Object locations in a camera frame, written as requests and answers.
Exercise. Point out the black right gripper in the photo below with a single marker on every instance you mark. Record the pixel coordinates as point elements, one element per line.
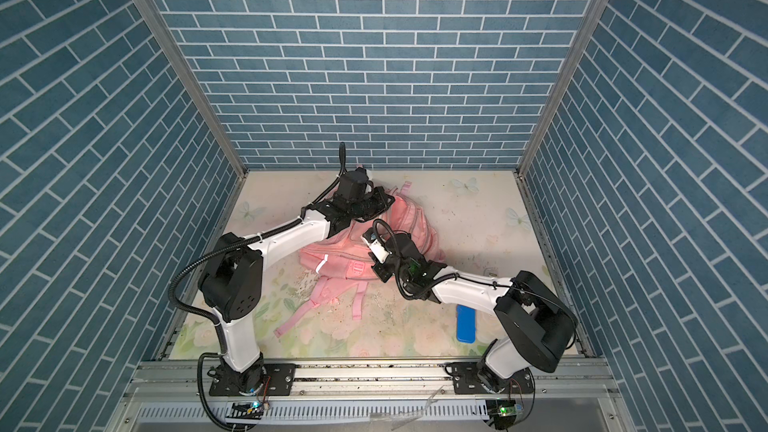
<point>379,269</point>

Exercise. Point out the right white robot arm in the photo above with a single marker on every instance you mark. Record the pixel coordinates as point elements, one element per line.
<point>538,326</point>

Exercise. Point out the blue pencil case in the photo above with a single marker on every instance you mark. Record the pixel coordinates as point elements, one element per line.
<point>465,324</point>

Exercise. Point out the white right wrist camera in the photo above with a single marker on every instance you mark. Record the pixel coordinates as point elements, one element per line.
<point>376,246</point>

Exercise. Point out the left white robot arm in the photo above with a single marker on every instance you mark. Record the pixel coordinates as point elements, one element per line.
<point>232,283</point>

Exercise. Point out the pink student backpack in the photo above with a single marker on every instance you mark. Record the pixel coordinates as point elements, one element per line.
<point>343,262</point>

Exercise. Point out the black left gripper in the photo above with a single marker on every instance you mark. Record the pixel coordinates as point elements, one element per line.
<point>377,193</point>

